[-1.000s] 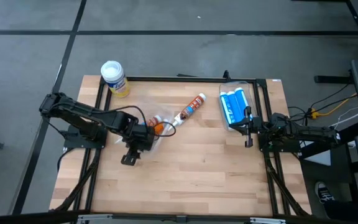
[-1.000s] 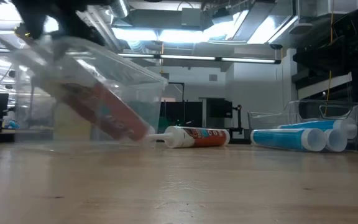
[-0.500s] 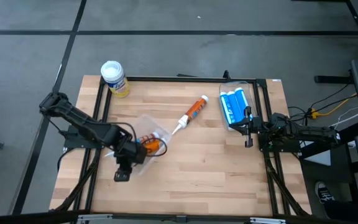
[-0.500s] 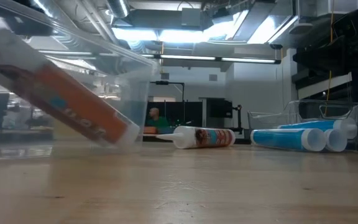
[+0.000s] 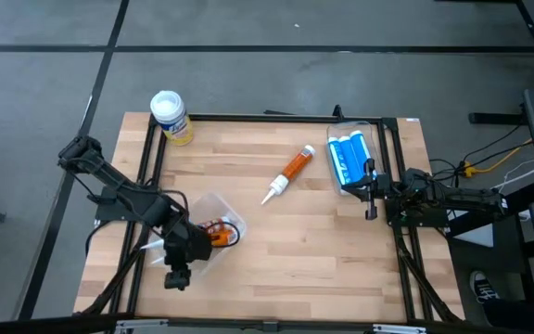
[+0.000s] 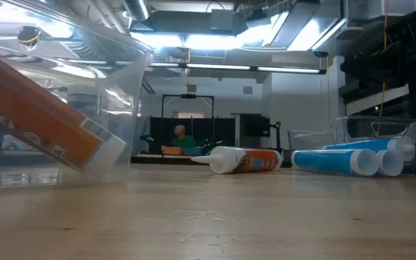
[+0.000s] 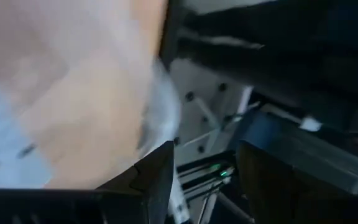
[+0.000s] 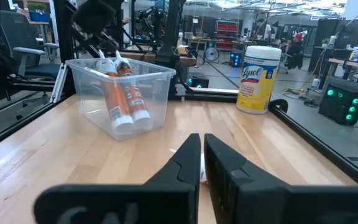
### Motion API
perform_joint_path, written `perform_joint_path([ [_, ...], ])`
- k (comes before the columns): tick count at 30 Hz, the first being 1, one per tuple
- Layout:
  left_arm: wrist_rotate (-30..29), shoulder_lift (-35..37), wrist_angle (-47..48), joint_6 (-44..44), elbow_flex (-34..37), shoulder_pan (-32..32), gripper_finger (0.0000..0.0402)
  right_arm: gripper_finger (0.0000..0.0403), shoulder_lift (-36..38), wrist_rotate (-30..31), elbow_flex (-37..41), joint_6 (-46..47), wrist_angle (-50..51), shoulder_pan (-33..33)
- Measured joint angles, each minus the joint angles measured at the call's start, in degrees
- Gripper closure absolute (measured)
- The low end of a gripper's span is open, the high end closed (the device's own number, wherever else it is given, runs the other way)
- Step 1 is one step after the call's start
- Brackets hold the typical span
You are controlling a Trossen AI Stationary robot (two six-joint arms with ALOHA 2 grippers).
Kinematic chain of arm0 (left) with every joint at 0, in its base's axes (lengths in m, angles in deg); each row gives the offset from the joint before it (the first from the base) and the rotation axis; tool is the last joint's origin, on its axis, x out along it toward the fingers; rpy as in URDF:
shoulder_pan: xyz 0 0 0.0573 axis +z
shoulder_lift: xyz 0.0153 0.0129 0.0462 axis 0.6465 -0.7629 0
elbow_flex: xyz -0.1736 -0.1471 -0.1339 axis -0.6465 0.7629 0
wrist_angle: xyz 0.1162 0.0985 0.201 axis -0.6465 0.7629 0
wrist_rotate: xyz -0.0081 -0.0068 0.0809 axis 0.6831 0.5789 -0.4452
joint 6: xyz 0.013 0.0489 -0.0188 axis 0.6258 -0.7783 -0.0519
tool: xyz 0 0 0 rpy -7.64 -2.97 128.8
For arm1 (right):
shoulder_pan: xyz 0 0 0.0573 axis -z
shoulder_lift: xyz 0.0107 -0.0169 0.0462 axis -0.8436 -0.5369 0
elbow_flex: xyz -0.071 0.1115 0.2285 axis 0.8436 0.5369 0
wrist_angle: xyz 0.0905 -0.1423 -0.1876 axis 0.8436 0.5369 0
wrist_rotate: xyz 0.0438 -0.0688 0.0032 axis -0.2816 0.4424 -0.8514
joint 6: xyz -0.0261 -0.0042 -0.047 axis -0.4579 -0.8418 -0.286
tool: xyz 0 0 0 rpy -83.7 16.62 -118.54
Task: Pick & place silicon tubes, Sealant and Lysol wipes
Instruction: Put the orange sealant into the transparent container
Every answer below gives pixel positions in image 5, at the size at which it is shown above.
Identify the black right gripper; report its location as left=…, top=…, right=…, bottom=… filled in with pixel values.
left=342, top=157, right=407, bottom=222

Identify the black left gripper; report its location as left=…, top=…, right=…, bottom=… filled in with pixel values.
left=162, top=222, right=213, bottom=291

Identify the blue white silicone tube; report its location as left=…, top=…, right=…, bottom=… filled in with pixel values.
left=326, top=136, right=351, bottom=185
left=349, top=129, right=378, bottom=180
left=338, top=134, right=363, bottom=185

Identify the orange brown caulk tube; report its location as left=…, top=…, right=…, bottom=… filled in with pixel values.
left=139, top=215, right=235, bottom=251
left=149, top=229, right=239, bottom=267

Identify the small clear plastic bin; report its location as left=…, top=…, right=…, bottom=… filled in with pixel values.
left=325, top=121, right=387, bottom=198

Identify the bright orange sealant tube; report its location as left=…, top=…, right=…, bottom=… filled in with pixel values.
left=260, top=144, right=317, bottom=206

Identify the large clear plastic bin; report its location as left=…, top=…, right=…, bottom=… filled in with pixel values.
left=148, top=192, right=248, bottom=277

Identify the Lysol wipes canister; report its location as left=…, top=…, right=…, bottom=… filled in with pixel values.
left=149, top=90, right=195, bottom=147

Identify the black white sneaker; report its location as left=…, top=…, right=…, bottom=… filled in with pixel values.
left=469, top=270, right=501, bottom=303

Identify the person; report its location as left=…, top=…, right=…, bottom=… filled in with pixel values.
left=482, top=296, right=534, bottom=334

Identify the silver aluminium bracket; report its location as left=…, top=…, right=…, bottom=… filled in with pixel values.
left=116, top=318, right=169, bottom=333
left=372, top=323, right=428, bottom=334

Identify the black metal table frame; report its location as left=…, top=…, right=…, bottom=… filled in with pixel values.
left=74, top=105, right=467, bottom=334

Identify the yellow cable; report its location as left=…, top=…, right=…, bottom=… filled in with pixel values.
left=462, top=138, right=534, bottom=178

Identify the black floor cable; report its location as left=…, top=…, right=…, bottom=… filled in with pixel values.
left=428, top=122, right=528, bottom=182

